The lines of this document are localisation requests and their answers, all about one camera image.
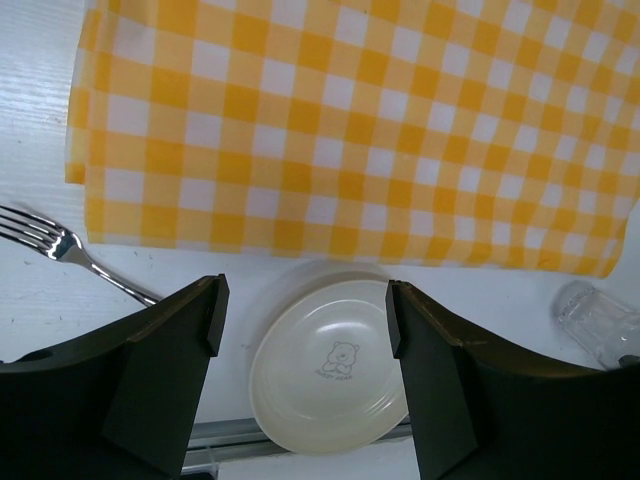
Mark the aluminium rail frame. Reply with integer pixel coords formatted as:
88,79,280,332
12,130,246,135
181,419,420,479

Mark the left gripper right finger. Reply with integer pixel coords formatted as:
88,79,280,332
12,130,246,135
386,280,639,479

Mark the cream round plate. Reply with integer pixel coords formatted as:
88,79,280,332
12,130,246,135
249,279,408,455

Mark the yellow white checkered cloth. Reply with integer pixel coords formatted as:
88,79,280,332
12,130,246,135
65,1,639,277

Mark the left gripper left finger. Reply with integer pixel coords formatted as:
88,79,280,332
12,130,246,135
1,275,229,479

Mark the clear plastic cup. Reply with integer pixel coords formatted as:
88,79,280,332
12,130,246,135
551,280,639,370

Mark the silver fork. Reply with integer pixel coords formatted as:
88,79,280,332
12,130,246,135
1,205,160,307

